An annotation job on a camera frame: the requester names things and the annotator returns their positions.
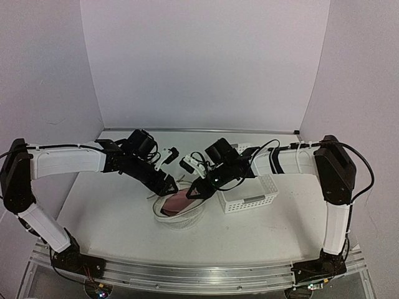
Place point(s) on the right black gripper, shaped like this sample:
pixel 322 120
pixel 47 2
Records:
pixel 204 190

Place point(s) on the white perforated plastic basket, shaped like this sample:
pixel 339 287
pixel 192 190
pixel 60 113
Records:
pixel 253 193

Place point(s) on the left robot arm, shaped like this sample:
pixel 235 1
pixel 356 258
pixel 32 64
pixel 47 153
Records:
pixel 27 167

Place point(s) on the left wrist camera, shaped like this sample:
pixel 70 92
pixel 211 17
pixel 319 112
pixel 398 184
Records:
pixel 166 157

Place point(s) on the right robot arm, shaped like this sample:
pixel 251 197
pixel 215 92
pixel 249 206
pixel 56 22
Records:
pixel 326 160

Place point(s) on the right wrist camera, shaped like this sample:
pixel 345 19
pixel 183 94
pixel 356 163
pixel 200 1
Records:
pixel 192 165

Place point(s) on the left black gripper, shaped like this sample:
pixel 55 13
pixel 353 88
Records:
pixel 161 190

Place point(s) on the white mesh laundry bag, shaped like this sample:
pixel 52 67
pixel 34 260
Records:
pixel 175 211

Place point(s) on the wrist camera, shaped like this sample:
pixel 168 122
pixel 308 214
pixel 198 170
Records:
pixel 192 165
pixel 166 157

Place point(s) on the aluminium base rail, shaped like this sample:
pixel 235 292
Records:
pixel 234 279

